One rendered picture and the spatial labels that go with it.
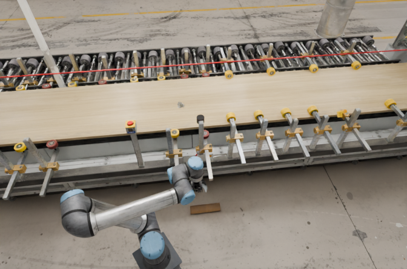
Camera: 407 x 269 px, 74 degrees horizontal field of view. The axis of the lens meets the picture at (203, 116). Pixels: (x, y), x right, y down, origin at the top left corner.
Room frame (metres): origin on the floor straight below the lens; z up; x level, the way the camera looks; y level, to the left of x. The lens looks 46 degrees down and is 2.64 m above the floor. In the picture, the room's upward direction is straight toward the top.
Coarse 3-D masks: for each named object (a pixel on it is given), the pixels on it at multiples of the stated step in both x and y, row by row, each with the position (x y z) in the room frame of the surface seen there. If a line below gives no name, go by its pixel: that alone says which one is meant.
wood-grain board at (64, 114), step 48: (0, 96) 1.95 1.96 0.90; (48, 96) 1.96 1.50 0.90; (96, 96) 1.96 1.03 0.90; (144, 96) 1.97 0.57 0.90; (192, 96) 1.97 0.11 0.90; (240, 96) 1.97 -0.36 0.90; (288, 96) 1.98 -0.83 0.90; (336, 96) 1.98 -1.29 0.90; (384, 96) 1.99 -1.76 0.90; (0, 144) 1.37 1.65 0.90
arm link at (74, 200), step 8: (72, 192) 0.69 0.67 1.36; (80, 192) 0.70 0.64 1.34; (64, 200) 0.65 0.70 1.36; (72, 200) 0.65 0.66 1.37; (80, 200) 0.66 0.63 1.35; (88, 200) 0.68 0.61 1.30; (96, 200) 0.72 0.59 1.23; (64, 208) 0.61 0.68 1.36; (72, 208) 0.60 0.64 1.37; (80, 208) 0.61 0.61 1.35; (88, 208) 0.64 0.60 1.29; (96, 208) 0.66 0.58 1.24; (104, 208) 0.69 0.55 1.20; (144, 216) 0.77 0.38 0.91; (152, 216) 0.80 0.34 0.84; (120, 224) 0.67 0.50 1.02; (128, 224) 0.69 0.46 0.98; (136, 224) 0.71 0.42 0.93; (144, 224) 0.73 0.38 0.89; (152, 224) 0.75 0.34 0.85; (136, 232) 0.69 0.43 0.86
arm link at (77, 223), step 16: (160, 192) 0.74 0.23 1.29; (176, 192) 0.73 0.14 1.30; (192, 192) 0.74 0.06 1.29; (112, 208) 0.62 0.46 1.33; (128, 208) 0.63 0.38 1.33; (144, 208) 0.63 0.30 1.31; (160, 208) 0.66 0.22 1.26; (64, 224) 0.53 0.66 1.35; (80, 224) 0.53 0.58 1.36; (96, 224) 0.54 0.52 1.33; (112, 224) 0.56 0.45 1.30
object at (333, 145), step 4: (316, 112) 1.70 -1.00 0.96; (316, 116) 1.65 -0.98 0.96; (316, 120) 1.63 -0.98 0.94; (320, 120) 1.61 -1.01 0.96; (324, 132) 1.48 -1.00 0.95; (328, 132) 1.47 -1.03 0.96; (328, 136) 1.42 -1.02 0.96; (328, 140) 1.40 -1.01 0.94; (332, 140) 1.39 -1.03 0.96; (332, 144) 1.34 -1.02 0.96; (336, 148) 1.30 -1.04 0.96; (336, 152) 1.27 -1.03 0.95; (340, 152) 1.27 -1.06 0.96
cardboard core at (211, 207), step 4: (204, 204) 1.28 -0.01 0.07; (208, 204) 1.27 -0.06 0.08; (212, 204) 1.27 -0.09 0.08; (216, 204) 1.27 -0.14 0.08; (192, 208) 1.22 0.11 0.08; (196, 208) 1.22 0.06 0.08; (200, 208) 1.22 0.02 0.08; (204, 208) 1.23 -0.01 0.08; (208, 208) 1.23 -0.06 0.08; (212, 208) 1.23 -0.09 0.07; (216, 208) 1.23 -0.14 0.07; (192, 212) 1.19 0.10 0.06; (196, 212) 1.20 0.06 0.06; (200, 212) 1.20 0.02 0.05; (204, 212) 1.20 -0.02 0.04
